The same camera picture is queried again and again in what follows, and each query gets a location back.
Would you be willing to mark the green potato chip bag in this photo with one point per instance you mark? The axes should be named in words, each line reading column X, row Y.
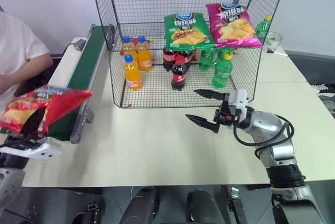
column 185, row 30

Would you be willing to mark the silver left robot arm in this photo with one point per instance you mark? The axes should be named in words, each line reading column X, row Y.
column 10, row 184

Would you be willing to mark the green soda bottle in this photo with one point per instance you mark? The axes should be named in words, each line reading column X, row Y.
column 225, row 50
column 206, row 57
column 222, row 72
column 262, row 29

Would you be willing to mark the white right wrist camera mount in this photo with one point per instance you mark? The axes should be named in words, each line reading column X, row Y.
column 238, row 98

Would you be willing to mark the black white sneaker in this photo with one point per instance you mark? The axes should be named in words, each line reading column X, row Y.
column 324, row 88

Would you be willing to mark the dark rounded shape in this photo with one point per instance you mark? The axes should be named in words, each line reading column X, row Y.
column 206, row 208
column 141, row 205

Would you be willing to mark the white marker pen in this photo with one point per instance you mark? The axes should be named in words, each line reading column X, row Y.
column 274, row 52

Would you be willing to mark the cola bottle red label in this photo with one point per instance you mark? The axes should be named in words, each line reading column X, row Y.
column 167, row 57
column 188, row 56
column 179, row 74

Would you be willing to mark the red potato chip bag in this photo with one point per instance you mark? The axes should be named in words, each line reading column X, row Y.
column 65, row 101

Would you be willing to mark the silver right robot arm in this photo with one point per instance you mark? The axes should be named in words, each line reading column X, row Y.
column 269, row 122

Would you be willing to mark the clear glass bowl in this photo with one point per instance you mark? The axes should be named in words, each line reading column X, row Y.
column 273, row 40

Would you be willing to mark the person's bare forearm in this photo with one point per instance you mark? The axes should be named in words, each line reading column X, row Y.
column 39, row 64

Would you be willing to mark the magenta potato chip bag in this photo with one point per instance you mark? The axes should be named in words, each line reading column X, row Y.
column 230, row 25

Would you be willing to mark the orange soda bottle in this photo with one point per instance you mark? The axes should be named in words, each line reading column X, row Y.
column 144, row 59
column 127, row 47
column 133, row 74

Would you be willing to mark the person in white shirt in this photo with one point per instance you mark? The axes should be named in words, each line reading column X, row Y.
column 18, row 43

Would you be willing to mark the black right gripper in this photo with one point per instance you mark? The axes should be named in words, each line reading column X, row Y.
column 225, row 115

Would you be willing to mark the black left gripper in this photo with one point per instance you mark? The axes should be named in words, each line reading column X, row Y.
column 15, row 143

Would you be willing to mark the black bracket with white tip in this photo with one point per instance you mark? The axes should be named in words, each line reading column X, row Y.
column 236, row 205

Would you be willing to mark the green conveyor belt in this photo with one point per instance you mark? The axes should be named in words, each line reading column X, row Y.
column 83, row 59

